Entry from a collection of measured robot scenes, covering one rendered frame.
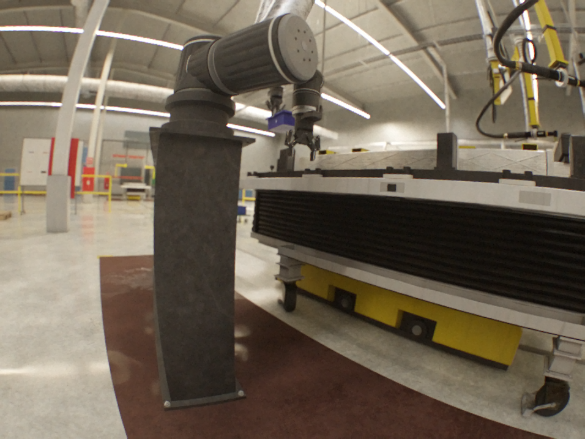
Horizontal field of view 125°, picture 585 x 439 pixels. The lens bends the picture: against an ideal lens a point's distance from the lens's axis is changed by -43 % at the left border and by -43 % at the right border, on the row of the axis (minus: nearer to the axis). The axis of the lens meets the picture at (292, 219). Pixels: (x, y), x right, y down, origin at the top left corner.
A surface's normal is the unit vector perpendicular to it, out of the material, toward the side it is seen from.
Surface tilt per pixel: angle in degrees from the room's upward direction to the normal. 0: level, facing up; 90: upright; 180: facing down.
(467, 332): 90
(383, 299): 90
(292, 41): 92
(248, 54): 116
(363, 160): 90
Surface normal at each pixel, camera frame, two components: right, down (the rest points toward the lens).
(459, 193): -0.77, 0.00
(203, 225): 0.48, 0.11
